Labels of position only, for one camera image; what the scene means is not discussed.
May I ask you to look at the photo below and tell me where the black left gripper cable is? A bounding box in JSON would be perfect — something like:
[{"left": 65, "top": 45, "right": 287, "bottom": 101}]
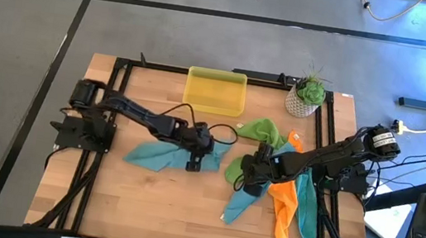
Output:
[{"left": 156, "top": 98, "right": 242, "bottom": 147}]

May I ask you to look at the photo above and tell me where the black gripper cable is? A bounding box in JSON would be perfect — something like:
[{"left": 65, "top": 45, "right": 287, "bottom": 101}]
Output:
[
  {"left": 156, "top": 98, "right": 242, "bottom": 147},
  {"left": 232, "top": 167, "right": 247, "bottom": 193}
]

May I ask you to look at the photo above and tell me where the yellow translucent plastic bin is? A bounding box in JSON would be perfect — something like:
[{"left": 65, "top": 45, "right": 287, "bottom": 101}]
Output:
[{"left": 180, "top": 64, "right": 251, "bottom": 119}]

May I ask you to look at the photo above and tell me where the green microfiber towel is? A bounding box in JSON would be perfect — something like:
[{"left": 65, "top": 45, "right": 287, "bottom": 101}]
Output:
[{"left": 223, "top": 112, "right": 291, "bottom": 192}]

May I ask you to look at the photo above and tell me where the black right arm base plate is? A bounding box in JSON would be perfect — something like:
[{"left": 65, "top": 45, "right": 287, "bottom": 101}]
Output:
[{"left": 322, "top": 158, "right": 373, "bottom": 197}]

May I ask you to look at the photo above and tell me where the green succulent plant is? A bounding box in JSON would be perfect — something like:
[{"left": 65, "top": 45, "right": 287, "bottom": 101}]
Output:
[{"left": 293, "top": 62, "right": 335, "bottom": 109}]

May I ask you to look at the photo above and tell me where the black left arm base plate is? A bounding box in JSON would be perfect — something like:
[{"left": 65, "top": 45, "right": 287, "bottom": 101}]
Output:
[{"left": 46, "top": 111, "right": 118, "bottom": 156}]

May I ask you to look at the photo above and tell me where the black aluminium table frame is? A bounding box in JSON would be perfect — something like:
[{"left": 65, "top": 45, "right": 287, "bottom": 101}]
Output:
[{"left": 23, "top": 40, "right": 396, "bottom": 238}]

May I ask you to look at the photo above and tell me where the white triangle-patterned plant pot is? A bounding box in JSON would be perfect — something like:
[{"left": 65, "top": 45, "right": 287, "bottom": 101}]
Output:
[{"left": 282, "top": 83, "right": 323, "bottom": 121}]

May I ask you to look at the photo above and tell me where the white tablet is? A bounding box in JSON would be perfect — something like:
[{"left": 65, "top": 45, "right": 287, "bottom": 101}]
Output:
[{"left": 361, "top": 182, "right": 416, "bottom": 238}]

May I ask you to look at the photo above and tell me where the light blue microfiber towel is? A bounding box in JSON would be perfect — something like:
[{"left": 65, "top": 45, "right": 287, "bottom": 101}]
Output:
[
  {"left": 221, "top": 134, "right": 298, "bottom": 233},
  {"left": 121, "top": 128, "right": 234, "bottom": 183}
]

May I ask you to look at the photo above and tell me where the orange microfiber towel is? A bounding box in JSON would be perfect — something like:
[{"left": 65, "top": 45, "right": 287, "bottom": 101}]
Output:
[{"left": 261, "top": 127, "right": 309, "bottom": 238}]

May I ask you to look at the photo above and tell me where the yellow power plug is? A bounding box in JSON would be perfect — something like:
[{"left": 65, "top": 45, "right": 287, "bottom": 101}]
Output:
[{"left": 389, "top": 117, "right": 407, "bottom": 136}]

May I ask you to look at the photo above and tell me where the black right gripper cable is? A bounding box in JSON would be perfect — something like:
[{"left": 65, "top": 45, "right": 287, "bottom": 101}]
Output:
[{"left": 232, "top": 167, "right": 247, "bottom": 193}]

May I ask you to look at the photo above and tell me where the dark teal microfiber towel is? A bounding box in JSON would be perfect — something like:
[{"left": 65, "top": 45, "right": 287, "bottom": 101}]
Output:
[{"left": 286, "top": 166, "right": 328, "bottom": 238}]

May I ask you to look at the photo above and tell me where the tan floor cable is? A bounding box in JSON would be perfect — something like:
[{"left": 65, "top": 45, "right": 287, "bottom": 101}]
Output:
[{"left": 351, "top": 0, "right": 425, "bottom": 28}]

